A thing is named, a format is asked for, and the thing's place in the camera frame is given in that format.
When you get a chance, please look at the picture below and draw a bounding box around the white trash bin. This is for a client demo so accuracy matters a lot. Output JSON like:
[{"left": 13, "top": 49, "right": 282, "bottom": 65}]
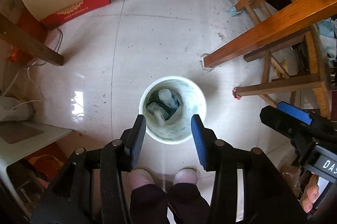
[{"left": 138, "top": 76, "right": 207, "bottom": 145}]

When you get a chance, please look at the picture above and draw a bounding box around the person right hand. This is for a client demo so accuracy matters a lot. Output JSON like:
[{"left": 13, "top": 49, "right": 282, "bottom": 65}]
[{"left": 300, "top": 174, "right": 319, "bottom": 213}]

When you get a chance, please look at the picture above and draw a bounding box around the left pink slipper foot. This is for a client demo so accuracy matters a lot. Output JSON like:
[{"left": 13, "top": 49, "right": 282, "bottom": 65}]
[{"left": 127, "top": 169, "right": 155, "bottom": 190}]

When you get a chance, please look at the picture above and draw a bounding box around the pink slipper foot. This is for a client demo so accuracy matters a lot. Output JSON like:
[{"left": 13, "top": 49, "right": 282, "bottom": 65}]
[
  {"left": 173, "top": 168, "right": 198, "bottom": 185},
  {"left": 127, "top": 169, "right": 155, "bottom": 190}
]

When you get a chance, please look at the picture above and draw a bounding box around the right pink slipper foot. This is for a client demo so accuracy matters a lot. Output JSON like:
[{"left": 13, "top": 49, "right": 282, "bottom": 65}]
[{"left": 173, "top": 168, "right": 198, "bottom": 185}]

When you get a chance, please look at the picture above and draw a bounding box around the wooden stool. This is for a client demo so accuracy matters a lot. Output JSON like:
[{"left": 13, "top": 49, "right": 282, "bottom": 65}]
[{"left": 232, "top": 25, "right": 332, "bottom": 119}]

